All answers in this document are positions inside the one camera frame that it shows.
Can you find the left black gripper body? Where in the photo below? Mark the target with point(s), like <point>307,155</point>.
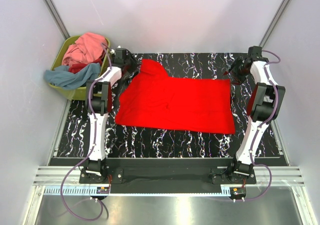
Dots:
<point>131,64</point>

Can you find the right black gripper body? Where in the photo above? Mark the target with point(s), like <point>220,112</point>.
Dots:
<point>238,71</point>

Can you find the bright red t shirt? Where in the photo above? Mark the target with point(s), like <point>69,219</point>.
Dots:
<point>154,99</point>

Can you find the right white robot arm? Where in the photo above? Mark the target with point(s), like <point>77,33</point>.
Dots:
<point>263,107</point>

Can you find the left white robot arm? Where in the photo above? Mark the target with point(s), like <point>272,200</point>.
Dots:
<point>99,104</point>

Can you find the pink t shirt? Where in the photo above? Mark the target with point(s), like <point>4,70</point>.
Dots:
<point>88,48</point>

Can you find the dark red t shirt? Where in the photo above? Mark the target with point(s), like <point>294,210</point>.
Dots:
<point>75,68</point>

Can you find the grey blue t shirt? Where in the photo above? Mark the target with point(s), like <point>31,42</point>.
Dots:
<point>62,78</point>

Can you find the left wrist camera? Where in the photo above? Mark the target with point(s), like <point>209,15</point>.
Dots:
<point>119,55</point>

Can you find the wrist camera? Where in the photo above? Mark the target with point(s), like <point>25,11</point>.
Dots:
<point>255,52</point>
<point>119,55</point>

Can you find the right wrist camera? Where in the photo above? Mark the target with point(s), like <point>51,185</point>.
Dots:
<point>255,52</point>

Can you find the right aluminium frame post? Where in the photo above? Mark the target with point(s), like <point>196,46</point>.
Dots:
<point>274,22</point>

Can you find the aluminium frame post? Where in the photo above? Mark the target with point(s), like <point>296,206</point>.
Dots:
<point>57,18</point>
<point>274,22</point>

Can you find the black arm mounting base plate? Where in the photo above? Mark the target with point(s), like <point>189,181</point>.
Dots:
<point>212,170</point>

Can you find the left aluminium frame post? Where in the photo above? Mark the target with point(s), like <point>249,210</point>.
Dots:
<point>57,18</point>

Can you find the white slotted cable duct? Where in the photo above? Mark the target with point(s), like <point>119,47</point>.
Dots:
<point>114,190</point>

